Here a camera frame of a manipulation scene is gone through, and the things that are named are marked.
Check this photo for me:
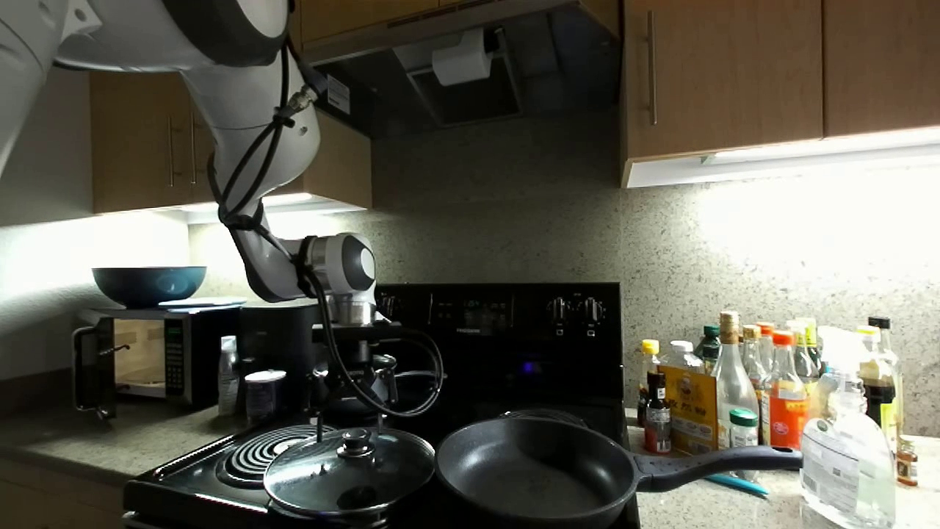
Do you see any orange bottle with red cap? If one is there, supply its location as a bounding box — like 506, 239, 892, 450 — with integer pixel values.
766, 328, 810, 452

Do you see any small bottle with red label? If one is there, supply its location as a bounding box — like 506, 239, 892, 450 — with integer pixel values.
641, 373, 675, 456

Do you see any bottle with yellow label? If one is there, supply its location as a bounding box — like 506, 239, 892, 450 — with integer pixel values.
659, 339, 723, 456

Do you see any yellow-green bottle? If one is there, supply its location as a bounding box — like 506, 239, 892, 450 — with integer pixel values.
786, 315, 826, 387

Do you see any small dark saucepan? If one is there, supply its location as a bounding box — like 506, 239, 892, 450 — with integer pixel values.
309, 356, 450, 427

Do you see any bottle with green cap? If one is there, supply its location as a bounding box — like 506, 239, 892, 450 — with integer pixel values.
692, 323, 723, 371

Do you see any wide wooden wall cabinet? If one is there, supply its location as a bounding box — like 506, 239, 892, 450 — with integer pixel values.
616, 0, 940, 165

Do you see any metal cabinet door handle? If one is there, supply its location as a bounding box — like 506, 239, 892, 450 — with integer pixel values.
637, 8, 659, 130

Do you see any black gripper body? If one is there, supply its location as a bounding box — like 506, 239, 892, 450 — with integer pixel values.
327, 326, 399, 392

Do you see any black frying pan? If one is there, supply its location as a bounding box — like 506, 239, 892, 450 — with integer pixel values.
435, 408, 804, 529

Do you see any dark bottle with yellow cap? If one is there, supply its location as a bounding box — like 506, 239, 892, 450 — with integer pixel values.
634, 336, 663, 428

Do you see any teal utensil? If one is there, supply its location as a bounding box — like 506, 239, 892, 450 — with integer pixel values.
703, 467, 772, 503

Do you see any black countertop appliance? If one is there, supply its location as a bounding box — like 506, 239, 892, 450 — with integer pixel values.
218, 293, 341, 414

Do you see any small brown bottle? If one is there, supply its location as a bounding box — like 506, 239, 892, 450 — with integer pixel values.
892, 434, 923, 492

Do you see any small jar with green lid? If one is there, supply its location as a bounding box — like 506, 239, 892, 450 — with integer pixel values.
729, 405, 763, 452

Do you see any glass lid with steel knob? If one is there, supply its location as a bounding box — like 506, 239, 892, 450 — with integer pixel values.
262, 424, 437, 524

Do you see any clear bottle with tan cap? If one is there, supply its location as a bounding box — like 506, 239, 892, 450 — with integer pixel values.
737, 320, 776, 393

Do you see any clear bottle with cork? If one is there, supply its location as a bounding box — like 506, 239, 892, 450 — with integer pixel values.
717, 308, 761, 450

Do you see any electric coil stove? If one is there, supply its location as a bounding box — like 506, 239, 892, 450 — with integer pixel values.
120, 279, 644, 529

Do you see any toaster oven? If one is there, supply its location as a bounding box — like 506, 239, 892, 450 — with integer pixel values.
67, 299, 247, 421

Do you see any dark jar with white lid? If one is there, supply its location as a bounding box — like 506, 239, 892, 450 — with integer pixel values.
242, 367, 291, 428

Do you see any blue bowl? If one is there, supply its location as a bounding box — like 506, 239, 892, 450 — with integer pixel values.
92, 261, 209, 312

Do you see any black coil burner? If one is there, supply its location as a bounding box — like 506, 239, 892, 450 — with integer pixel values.
218, 421, 341, 487

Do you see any under-cabinet light strip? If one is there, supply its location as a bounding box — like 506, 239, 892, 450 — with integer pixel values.
174, 192, 366, 223
625, 123, 940, 192

